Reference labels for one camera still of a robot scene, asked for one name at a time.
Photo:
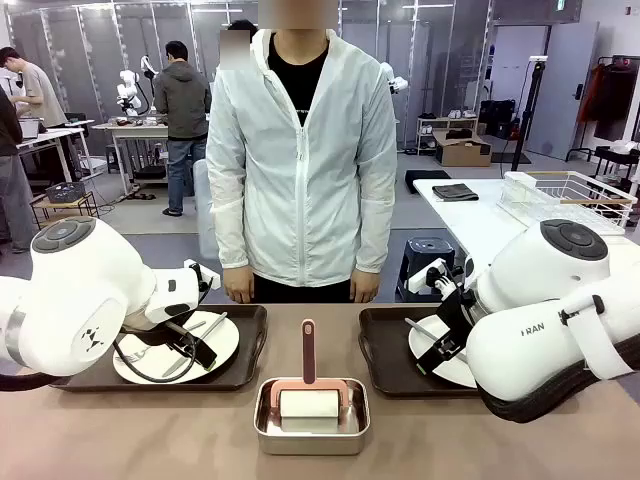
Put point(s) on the person's right hand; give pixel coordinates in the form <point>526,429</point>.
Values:
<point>239,287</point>

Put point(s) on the dark brown serving tray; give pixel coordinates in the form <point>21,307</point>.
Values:
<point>250,325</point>
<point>385,350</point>

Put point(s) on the man in beige t-shirt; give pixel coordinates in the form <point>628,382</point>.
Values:
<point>42,95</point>

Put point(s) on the wooden top work table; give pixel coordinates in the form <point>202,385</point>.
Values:
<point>135,126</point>

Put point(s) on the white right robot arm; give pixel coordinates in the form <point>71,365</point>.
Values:
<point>525,345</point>

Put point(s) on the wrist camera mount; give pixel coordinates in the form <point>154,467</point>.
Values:
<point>422,280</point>
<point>210,281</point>

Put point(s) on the pink lint roller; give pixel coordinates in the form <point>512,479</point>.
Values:
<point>308,350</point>

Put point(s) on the black storage cart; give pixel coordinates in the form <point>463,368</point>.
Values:
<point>610,165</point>

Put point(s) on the black clothes rack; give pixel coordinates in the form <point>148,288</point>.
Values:
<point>622,59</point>

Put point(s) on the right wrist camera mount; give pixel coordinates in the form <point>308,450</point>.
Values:
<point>422,280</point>

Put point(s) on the person in dark top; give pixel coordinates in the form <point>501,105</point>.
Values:
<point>12,200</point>

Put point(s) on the pale blue chair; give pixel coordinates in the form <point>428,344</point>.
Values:
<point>202,210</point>

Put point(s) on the person's left hand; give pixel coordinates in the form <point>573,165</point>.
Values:
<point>364,287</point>

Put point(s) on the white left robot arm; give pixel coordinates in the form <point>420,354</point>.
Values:
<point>75,300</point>

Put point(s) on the person in white jacket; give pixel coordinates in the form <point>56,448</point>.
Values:
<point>300,175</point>

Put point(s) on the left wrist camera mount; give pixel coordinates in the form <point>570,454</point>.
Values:
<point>210,281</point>

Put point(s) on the person's right forearm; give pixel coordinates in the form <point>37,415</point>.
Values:
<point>230,235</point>

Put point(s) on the open cardboard box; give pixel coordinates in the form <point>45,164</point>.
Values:
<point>465,156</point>

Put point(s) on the rectangular steel container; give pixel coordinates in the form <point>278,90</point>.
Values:
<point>310,445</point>

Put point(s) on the hanging orange garment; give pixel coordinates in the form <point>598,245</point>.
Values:
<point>595,95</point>

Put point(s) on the white work desk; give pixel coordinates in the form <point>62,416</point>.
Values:
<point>55,132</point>

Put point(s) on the silver metal knife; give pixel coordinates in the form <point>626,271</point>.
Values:
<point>422,330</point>
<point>217,322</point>

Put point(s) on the white side table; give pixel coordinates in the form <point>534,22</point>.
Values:
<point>480,215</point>

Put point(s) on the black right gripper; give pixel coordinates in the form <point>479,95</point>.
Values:
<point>457,310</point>

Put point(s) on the person's left forearm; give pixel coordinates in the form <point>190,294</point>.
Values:
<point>374,235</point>

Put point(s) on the black flat cushion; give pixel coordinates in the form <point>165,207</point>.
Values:
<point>420,180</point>

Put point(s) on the folded grey cloth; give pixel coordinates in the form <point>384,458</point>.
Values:
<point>455,192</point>

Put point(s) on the black light stand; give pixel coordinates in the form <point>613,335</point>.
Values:
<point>521,162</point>

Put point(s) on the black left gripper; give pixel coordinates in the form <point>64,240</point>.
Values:
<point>150,332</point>

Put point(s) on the black equipment case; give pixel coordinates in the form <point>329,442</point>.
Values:
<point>497,117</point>

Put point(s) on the round white plate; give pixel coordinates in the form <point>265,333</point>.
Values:
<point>222,342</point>
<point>447,374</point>

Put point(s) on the small black stool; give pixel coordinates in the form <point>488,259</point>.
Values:
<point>113,157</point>

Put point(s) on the white shoe rack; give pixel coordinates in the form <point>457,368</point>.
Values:
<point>425,130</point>

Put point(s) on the hanging dark garment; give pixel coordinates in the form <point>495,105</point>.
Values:
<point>617,105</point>

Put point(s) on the dark blue plastic stool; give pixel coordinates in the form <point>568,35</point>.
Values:
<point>425,247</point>

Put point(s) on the black-haired person behind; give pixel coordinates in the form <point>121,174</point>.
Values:
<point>245,25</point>

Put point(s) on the grey door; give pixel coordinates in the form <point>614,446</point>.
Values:
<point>560,100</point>

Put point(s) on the man in grey hoodie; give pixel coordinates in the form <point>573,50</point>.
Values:
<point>182,100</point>

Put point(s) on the small wood metal shelf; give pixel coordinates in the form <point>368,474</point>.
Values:
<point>65,206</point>

